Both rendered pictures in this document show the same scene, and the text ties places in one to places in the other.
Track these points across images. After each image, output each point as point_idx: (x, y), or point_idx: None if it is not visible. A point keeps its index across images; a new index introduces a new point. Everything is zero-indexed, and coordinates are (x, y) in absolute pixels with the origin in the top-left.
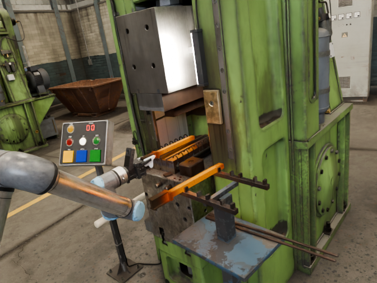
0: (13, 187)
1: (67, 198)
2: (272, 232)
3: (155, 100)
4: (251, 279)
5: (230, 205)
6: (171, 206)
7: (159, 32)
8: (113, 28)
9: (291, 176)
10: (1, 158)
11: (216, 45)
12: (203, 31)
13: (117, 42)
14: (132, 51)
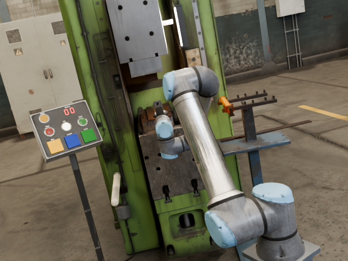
0: (209, 87)
1: (207, 107)
2: None
3: (152, 63)
4: None
5: (273, 96)
6: (179, 155)
7: (158, 5)
8: (70, 11)
9: None
10: (199, 67)
11: (193, 15)
12: (182, 5)
13: (76, 24)
14: (126, 24)
